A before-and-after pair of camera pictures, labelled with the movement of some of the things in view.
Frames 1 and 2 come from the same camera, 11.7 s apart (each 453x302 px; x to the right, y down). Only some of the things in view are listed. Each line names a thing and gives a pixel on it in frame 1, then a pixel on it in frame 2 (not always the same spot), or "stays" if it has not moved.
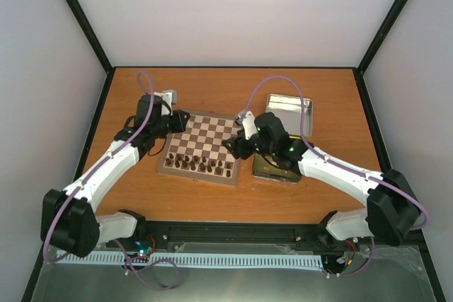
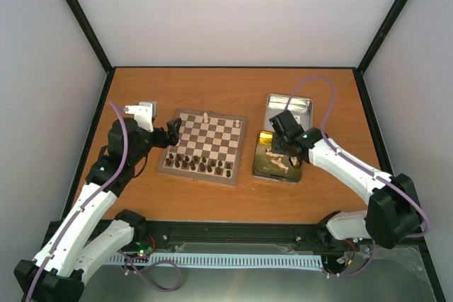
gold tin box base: x=265 y=168 stays
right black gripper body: x=247 y=152 → x=278 y=148
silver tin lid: x=288 y=109 stays
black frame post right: x=386 y=27 stays
